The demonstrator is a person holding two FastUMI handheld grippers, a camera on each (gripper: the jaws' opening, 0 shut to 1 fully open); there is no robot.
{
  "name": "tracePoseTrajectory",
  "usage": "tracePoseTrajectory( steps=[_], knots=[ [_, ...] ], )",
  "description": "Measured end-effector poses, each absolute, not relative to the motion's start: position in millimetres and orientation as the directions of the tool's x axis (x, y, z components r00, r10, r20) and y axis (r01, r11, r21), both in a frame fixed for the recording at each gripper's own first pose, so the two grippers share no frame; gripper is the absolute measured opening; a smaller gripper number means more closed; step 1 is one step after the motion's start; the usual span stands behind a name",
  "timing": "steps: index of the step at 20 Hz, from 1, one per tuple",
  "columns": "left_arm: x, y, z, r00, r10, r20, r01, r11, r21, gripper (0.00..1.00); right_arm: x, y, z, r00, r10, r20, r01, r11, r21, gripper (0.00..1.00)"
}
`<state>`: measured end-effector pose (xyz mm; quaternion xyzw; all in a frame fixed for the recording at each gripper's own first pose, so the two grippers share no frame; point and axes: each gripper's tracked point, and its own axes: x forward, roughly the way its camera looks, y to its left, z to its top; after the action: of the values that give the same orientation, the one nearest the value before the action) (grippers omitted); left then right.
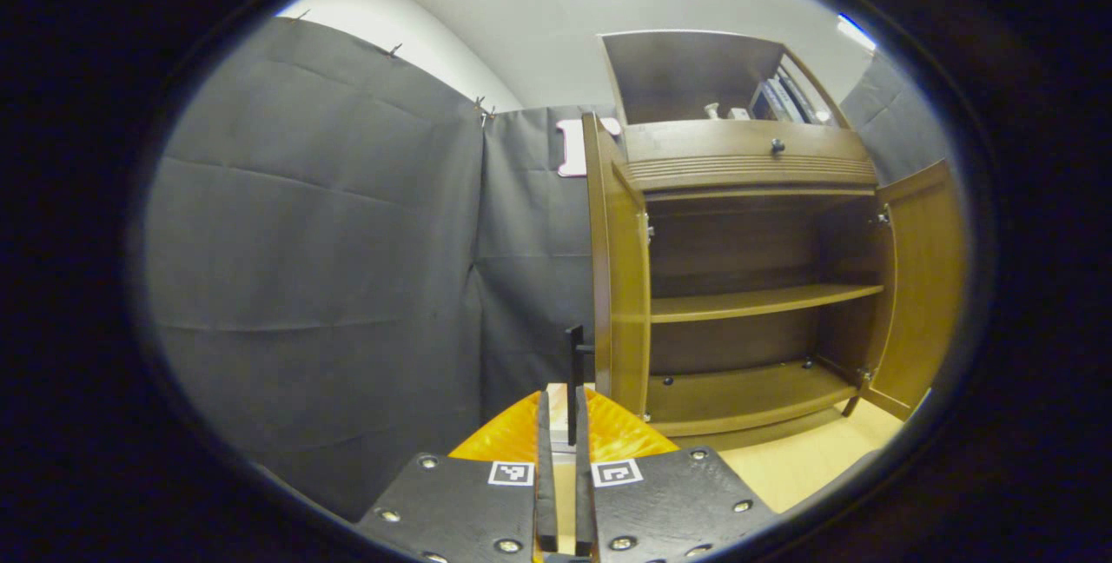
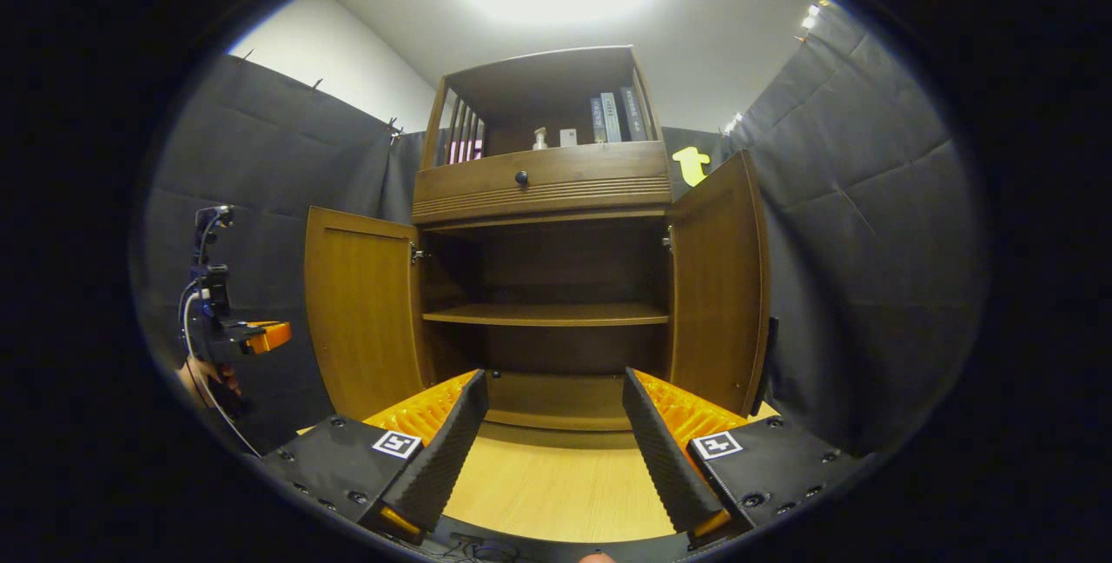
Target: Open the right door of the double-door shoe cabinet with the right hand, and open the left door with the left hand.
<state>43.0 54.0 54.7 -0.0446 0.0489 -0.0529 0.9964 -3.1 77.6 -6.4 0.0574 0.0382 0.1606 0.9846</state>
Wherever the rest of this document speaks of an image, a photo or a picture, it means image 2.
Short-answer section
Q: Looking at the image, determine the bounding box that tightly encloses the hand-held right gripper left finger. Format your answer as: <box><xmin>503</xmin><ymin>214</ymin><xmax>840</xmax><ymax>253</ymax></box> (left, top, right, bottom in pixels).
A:
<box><xmin>259</xmin><ymin>369</ymin><xmax>489</xmax><ymax>545</ymax></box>

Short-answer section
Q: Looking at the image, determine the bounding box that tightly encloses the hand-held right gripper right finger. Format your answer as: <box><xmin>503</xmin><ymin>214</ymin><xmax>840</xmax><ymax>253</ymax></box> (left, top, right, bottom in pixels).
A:
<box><xmin>623</xmin><ymin>368</ymin><xmax>863</xmax><ymax>548</ymax></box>

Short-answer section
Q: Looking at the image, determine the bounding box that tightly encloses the wooden shoe cabinet door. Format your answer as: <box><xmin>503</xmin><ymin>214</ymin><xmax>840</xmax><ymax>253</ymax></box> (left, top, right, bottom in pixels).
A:
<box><xmin>666</xmin><ymin>149</ymin><xmax>780</xmax><ymax>419</ymax></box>
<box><xmin>303</xmin><ymin>205</ymin><xmax>434</xmax><ymax>421</ymax></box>

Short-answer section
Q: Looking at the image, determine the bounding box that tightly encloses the wooden double-door shoe cabinet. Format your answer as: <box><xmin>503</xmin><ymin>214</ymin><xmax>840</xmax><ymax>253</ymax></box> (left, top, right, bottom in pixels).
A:
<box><xmin>412</xmin><ymin>44</ymin><xmax>675</xmax><ymax>433</ymax></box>

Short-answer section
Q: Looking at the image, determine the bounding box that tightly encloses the dark grey upright book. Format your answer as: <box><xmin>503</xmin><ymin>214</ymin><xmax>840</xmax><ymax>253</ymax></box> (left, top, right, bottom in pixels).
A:
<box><xmin>620</xmin><ymin>86</ymin><xmax>649</xmax><ymax>143</ymax></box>

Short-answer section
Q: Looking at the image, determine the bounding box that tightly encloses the small ceiling light panel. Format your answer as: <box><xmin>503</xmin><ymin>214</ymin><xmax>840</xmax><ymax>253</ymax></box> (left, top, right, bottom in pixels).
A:
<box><xmin>798</xmin><ymin>0</ymin><xmax>831</xmax><ymax>39</ymax></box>

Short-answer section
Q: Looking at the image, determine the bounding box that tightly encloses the thin white cable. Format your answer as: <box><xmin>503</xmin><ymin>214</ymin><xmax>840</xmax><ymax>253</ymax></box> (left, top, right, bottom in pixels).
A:
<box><xmin>179</xmin><ymin>280</ymin><xmax>263</xmax><ymax>458</ymax></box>

